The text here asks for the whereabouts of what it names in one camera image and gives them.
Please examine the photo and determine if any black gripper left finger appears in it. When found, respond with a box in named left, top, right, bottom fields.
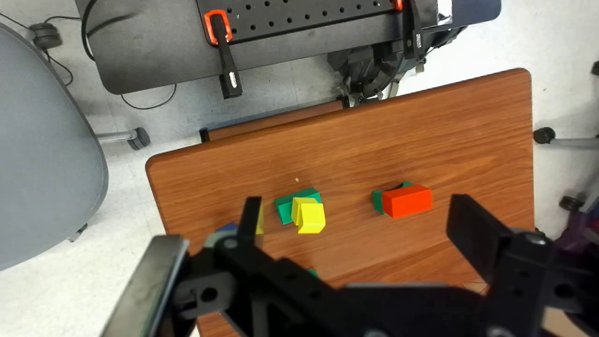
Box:
left=233, top=194, right=263, bottom=250

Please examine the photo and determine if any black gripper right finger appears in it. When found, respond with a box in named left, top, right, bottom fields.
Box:
left=443, top=192, right=516, bottom=289

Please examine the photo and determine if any orange block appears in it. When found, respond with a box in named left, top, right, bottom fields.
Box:
left=379, top=183, right=434, bottom=220

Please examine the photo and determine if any green block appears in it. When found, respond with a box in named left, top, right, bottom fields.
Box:
left=273, top=187, right=325, bottom=226
left=370, top=179, right=415, bottom=215

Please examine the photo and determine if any yellow block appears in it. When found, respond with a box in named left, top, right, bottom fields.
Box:
left=289, top=194, right=327, bottom=235

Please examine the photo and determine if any black chair caster base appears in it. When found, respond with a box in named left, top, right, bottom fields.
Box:
left=531, top=125, right=599, bottom=213

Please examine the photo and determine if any black fabric bag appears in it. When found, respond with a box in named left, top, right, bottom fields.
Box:
left=325, top=42, right=426, bottom=108

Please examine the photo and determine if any black perforated mounting table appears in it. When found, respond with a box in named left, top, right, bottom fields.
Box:
left=72, top=0, right=450, bottom=97

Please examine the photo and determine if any grey office chair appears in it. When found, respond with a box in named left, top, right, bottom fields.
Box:
left=0, top=20, right=151, bottom=273

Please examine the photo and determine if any black power adapter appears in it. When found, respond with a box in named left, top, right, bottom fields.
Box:
left=25, top=20, right=63, bottom=50

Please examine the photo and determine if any silver metal bracket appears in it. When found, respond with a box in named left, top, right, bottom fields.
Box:
left=98, top=231, right=192, bottom=337

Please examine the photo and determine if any thin black floor cable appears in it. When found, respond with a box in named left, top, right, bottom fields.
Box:
left=119, top=82, right=179, bottom=113

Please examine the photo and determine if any orange handled black clamp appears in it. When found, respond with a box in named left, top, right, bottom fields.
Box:
left=390, top=0, right=452, bottom=61
left=201, top=7, right=243, bottom=100

